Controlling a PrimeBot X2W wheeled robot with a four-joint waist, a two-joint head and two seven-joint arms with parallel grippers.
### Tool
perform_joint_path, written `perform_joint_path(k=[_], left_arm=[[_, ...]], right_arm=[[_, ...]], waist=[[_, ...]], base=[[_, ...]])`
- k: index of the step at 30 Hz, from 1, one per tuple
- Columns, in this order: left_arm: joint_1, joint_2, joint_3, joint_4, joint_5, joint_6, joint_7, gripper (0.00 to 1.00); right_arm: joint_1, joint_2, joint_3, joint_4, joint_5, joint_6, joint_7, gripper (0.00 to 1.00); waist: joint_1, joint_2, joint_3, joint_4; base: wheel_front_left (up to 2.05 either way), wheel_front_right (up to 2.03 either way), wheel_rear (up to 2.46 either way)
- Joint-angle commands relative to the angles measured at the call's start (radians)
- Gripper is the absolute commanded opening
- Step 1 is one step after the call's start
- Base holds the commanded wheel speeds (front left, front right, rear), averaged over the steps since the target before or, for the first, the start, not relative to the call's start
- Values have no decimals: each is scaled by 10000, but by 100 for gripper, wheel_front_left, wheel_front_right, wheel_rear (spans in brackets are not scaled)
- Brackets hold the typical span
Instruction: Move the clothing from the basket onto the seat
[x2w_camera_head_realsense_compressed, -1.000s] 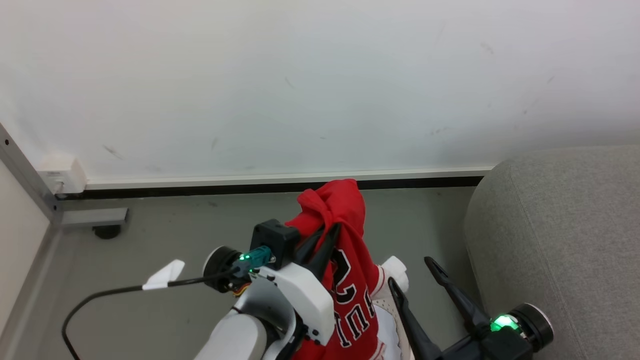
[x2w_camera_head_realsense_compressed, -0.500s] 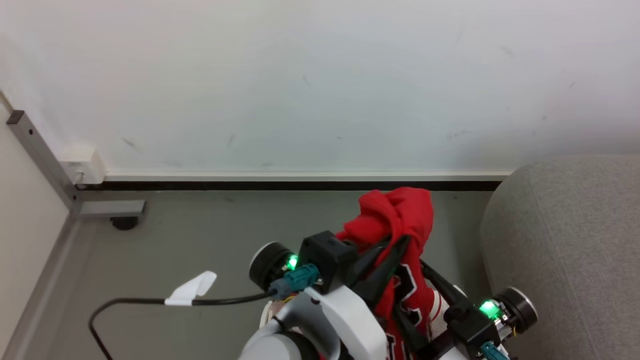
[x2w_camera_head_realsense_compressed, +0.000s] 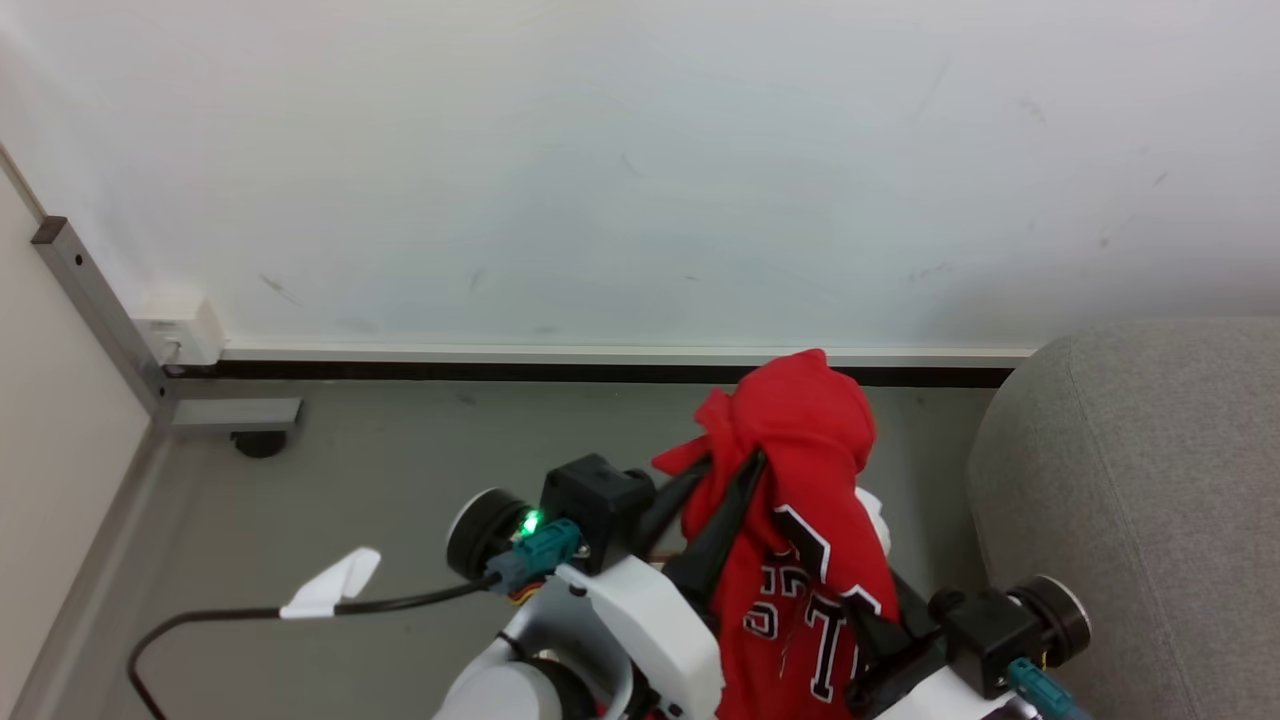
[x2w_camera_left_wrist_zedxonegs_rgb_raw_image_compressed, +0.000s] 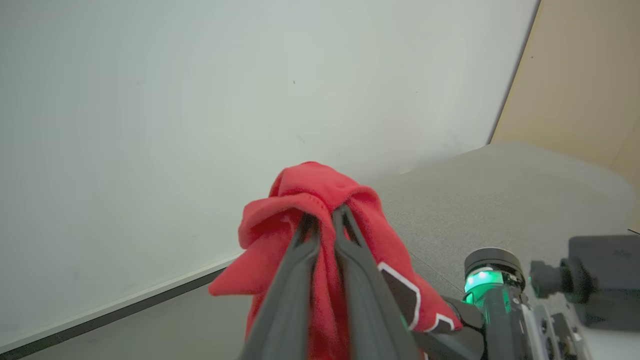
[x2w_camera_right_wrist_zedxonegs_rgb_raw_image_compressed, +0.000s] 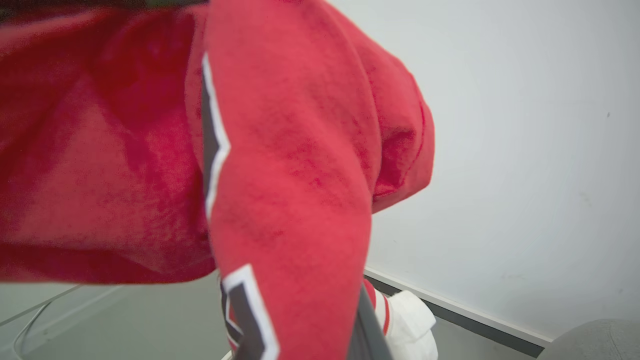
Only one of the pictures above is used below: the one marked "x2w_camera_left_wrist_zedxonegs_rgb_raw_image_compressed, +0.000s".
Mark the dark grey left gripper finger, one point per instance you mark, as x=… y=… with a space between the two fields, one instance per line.
x=287 y=300

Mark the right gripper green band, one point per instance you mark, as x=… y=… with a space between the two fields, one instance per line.
x=492 y=300

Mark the red garment with white trim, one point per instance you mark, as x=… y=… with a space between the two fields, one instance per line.
x=310 y=192

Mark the grey fabric sofa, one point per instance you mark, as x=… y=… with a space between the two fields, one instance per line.
x=480 y=200

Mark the beige wooden panel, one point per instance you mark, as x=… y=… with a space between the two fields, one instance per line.
x=575 y=75

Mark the dark grey wrist camera box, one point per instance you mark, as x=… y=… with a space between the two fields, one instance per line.
x=600 y=280

